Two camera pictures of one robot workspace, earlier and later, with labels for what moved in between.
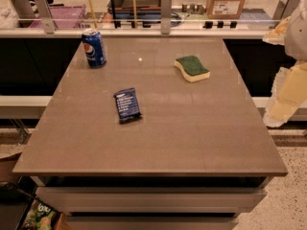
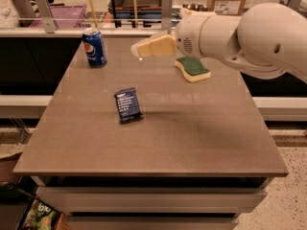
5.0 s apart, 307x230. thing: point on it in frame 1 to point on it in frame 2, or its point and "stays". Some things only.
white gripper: x=296 y=37 to x=187 y=37
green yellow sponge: x=192 y=68 stays
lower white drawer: x=119 y=222 stays
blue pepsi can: x=94 y=47 stays
